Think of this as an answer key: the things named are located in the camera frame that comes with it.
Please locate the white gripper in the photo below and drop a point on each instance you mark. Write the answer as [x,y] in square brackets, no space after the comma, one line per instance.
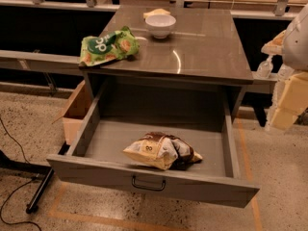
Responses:
[296,45]

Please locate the brown and yellow chip bag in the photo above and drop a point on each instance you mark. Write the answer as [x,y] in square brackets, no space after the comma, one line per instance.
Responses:
[162,151]

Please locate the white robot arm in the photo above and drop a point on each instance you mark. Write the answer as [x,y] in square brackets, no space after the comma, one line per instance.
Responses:
[294,53]

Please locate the grey counter cabinet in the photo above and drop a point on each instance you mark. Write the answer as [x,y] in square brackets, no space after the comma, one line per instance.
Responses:
[204,47]

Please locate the green chip bag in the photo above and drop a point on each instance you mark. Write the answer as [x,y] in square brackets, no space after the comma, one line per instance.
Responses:
[115,46]

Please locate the grey open drawer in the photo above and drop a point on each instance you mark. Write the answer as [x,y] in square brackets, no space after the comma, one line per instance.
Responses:
[125,109]

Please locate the right clear sanitizer bottle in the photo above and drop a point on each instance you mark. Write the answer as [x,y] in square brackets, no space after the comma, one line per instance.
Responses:
[284,72]

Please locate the clear sanitizer bottle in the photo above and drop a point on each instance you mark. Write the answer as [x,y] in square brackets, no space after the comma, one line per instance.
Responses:
[284,72]
[265,67]

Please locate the left clear sanitizer bottle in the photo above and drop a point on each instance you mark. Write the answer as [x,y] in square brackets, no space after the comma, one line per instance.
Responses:
[265,67]

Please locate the white ceramic bowl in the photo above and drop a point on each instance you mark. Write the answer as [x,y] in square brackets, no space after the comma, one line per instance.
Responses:
[160,26]

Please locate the cardboard box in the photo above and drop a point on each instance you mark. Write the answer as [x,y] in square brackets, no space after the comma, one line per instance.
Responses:
[74,111]

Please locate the black stand base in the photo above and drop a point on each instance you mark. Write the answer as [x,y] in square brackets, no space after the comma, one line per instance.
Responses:
[45,171]

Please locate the black drawer handle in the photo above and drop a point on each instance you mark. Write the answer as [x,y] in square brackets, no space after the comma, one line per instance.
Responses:
[156,186]

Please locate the grey side shelf rail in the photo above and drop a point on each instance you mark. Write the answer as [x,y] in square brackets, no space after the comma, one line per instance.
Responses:
[40,62]

